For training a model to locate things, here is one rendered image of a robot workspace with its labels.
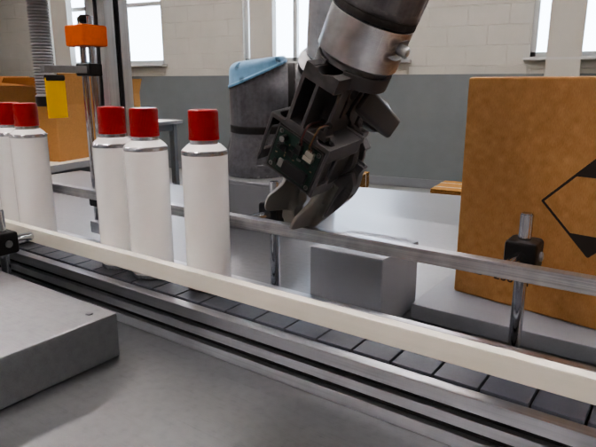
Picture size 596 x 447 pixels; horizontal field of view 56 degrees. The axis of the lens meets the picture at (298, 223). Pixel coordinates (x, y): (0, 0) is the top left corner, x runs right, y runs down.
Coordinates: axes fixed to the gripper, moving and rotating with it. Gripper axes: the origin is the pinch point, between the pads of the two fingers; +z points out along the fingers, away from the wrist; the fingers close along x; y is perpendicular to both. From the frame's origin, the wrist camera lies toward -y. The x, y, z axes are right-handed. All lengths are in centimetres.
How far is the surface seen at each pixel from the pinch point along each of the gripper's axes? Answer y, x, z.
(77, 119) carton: -97, -165, 102
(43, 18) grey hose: -7, -60, 4
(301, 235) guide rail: 2.2, 1.9, -0.6
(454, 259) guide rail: 1.9, 16.7, -9.1
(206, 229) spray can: 6.9, -6.9, 3.2
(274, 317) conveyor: 8.8, 5.8, 4.8
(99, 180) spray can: 8.2, -23.4, 7.3
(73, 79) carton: -97, -172, 86
